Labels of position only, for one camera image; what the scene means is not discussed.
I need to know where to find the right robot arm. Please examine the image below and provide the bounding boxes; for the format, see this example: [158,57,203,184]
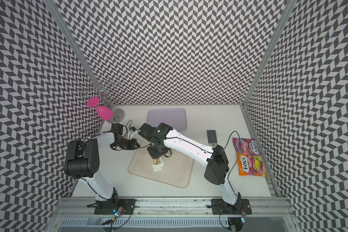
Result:
[138,123,241,207]

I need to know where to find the purple plastic tray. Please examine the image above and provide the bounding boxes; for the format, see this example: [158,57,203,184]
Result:
[147,108,187,131]

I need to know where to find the pink wine glass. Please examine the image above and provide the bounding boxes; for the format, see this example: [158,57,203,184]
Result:
[87,97,114,121]

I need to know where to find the wooden dough roller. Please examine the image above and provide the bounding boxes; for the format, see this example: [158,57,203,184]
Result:
[152,159,160,165]

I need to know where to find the black handled metal spatula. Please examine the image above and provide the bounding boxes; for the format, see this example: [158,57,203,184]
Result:
[207,130,218,146]

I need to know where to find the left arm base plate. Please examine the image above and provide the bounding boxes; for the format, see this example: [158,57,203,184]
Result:
[94,199,136,215]

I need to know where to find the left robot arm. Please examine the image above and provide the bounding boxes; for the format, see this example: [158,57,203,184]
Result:
[64,123,141,201]

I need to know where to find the beige plastic tray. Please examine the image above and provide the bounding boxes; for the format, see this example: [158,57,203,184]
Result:
[128,149,194,188]

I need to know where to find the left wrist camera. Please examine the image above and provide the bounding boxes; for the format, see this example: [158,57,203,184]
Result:
[127,127,137,140]

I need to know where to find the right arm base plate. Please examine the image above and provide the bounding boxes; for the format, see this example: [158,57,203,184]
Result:
[211,197,252,215]

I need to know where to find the white dough ball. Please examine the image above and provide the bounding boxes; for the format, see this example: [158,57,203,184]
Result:
[152,158,165,172]

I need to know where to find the colourful candy bag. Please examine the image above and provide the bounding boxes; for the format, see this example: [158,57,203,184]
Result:
[233,138,268,177]

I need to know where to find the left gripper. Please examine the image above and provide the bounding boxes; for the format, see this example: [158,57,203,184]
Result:
[110,137,140,150]

